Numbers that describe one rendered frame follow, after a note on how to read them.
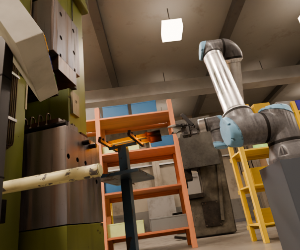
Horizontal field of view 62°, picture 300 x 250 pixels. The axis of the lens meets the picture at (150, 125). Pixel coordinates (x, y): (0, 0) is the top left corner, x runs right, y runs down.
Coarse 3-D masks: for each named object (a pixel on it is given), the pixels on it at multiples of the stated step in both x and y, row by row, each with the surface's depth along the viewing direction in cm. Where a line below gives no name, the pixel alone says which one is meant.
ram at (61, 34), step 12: (48, 0) 149; (36, 12) 148; (48, 12) 146; (60, 12) 154; (48, 24) 142; (60, 24) 150; (72, 24) 168; (48, 36) 139; (60, 36) 147; (72, 36) 164; (48, 48) 136; (60, 48) 144; (72, 48) 160; (72, 60) 156
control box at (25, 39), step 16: (0, 0) 71; (16, 0) 72; (0, 16) 69; (16, 16) 70; (0, 32) 81; (16, 32) 68; (32, 32) 69; (16, 48) 70; (32, 48) 72; (16, 64) 94; (32, 64) 77; (48, 64) 82; (32, 80) 84; (48, 80) 89; (48, 96) 98
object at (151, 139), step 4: (152, 136) 187; (156, 136) 187; (160, 136) 186; (144, 140) 188; (148, 140) 187; (152, 140) 187; (156, 140) 185; (160, 140) 186; (120, 144) 191; (108, 148) 193
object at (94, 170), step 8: (72, 168) 87; (80, 168) 85; (88, 168) 84; (96, 168) 83; (32, 176) 89; (40, 176) 87; (48, 176) 86; (56, 176) 86; (64, 176) 85; (72, 176) 85; (80, 176) 84; (88, 176) 84; (96, 176) 84; (8, 184) 89; (16, 184) 88; (24, 184) 88; (32, 184) 87; (40, 184) 87; (48, 184) 87; (56, 184) 87; (8, 192) 90
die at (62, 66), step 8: (56, 56) 140; (56, 64) 138; (64, 64) 144; (56, 72) 139; (64, 72) 142; (72, 72) 152; (56, 80) 146; (64, 80) 147; (72, 80) 150; (64, 88) 155
